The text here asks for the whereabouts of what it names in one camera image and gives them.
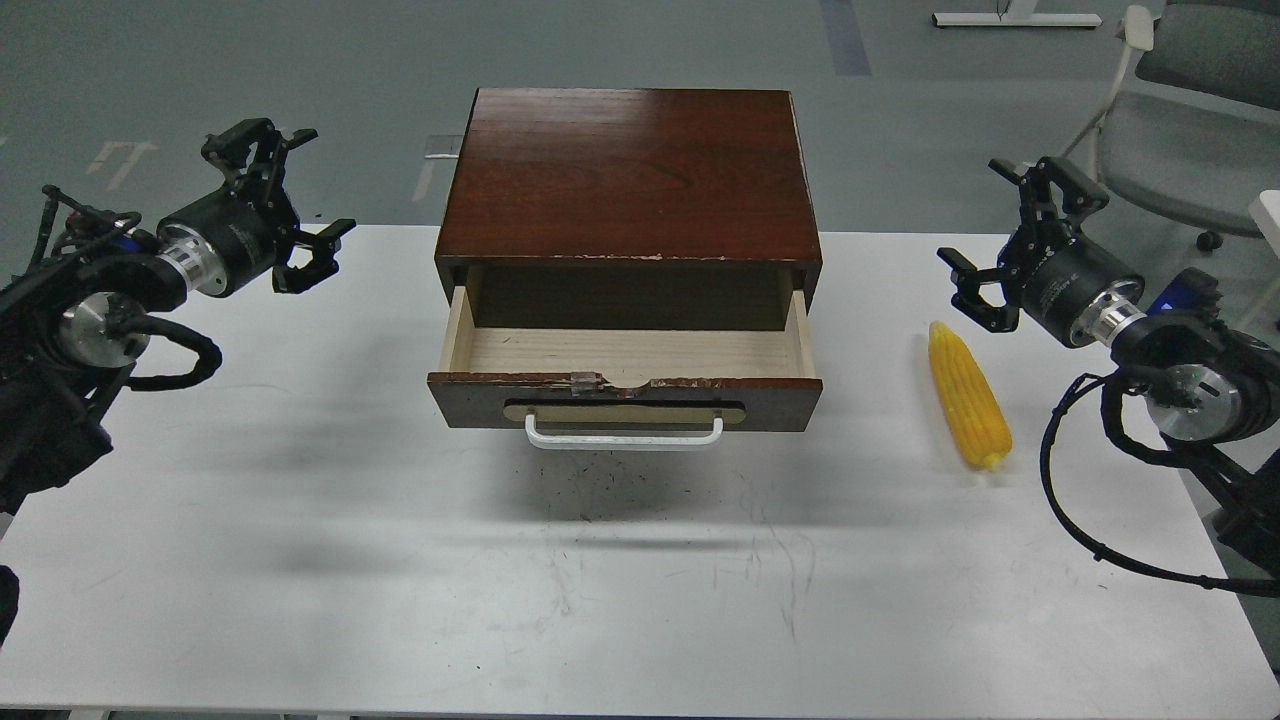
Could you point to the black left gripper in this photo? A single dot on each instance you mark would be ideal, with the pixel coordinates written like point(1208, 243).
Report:
point(220, 242)

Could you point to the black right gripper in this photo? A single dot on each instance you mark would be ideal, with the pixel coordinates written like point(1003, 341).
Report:
point(1055, 273)

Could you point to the yellow corn cob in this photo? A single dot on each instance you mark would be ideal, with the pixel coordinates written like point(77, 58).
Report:
point(975, 420)

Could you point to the wooden drawer with white handle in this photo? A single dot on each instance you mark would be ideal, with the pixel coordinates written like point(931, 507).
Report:
point(639, 389)

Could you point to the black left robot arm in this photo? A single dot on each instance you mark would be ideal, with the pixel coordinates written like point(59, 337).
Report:
point(88, 317)

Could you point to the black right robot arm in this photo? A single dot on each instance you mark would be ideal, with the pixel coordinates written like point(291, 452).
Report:
point(1184, 382)

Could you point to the dark wooden drawer cabinet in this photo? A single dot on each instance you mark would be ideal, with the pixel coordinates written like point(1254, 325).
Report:
point(630, 209)

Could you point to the grey office chair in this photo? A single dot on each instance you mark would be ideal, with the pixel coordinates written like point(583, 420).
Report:
point(1188, 129)

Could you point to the white desk foot bar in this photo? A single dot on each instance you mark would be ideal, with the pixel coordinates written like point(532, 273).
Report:
point(1016, 14)

